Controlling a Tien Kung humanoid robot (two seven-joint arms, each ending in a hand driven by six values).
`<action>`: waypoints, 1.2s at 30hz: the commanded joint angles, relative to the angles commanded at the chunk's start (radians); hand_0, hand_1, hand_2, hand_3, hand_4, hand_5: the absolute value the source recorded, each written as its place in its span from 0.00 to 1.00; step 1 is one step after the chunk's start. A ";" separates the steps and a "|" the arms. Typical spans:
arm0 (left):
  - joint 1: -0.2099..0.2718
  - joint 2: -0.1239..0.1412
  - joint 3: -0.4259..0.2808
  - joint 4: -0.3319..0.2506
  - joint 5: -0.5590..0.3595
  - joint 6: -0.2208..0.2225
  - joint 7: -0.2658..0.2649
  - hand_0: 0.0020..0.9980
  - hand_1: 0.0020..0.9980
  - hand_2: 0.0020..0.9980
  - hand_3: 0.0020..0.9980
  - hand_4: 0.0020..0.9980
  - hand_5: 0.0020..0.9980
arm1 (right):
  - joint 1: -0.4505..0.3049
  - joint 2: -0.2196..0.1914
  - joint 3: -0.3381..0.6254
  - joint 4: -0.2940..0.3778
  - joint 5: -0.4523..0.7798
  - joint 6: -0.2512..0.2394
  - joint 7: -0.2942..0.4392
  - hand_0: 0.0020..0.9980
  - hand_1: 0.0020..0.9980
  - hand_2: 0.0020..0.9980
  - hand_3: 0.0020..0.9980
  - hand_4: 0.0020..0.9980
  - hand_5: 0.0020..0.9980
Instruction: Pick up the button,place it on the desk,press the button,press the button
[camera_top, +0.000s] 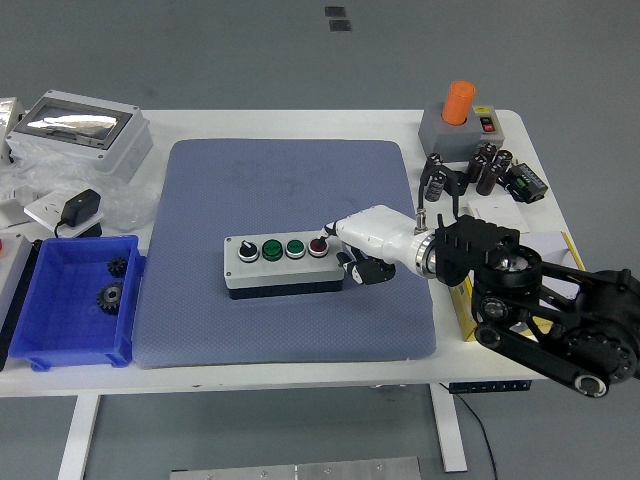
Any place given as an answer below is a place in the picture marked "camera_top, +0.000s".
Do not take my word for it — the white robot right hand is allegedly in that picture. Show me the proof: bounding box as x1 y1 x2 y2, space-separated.
321 203 427 287

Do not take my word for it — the grey push-button control box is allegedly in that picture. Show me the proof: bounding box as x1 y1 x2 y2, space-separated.
223 233 346 301

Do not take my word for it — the grey box with red button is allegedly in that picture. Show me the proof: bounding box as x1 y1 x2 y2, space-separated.
0 232 34 329

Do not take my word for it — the grey block holder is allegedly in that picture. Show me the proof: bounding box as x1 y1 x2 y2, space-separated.
417 102 484 164

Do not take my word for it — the orange cylinder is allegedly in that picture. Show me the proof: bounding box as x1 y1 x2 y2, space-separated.
441 80 477 127

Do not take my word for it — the blue-grey table mat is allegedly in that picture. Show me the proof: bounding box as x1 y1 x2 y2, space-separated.
133 138 437 370

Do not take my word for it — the black module with green terminal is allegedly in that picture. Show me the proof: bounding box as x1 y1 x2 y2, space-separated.
504 162 550 204

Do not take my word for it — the white and yellow cardboard box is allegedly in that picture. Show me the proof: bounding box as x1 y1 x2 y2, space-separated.
448 229 587 344

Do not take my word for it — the black table control panel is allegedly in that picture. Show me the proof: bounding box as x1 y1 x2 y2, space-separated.
448 380 533 396

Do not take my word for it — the white table leg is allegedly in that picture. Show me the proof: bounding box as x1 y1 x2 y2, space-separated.
429 383 469 473
57 394 101 480

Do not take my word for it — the grey metal plate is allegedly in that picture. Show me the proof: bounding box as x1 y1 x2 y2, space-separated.
169 455 422 480

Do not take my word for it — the large black bevel gear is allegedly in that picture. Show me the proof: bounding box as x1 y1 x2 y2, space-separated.
95 281 127 317

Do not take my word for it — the black power adapter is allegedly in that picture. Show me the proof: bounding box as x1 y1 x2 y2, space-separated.
53 188 104 239

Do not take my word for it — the blue plastic bin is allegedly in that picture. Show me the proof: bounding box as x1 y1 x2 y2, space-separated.
8 234 147 372

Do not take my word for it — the clear plastic bag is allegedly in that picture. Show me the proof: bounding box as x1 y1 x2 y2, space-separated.
0 144 161 232

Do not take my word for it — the black ring nut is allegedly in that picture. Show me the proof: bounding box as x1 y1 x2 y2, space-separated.
443 170 470 197

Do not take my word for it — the white wall switch plate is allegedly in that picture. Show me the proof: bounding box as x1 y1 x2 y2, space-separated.
467 197 531 236

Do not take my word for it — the white switch box yellow label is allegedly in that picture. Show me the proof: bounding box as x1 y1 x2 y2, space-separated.
472 105 506 147

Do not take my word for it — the thin black cable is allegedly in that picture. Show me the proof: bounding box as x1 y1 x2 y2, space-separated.
439 382 501 480

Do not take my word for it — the grey enclosure with clear window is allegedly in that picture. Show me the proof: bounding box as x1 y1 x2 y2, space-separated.
4 89 154 184

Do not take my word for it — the white wall socket plate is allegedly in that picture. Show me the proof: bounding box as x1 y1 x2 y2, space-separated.
23 192 106 234

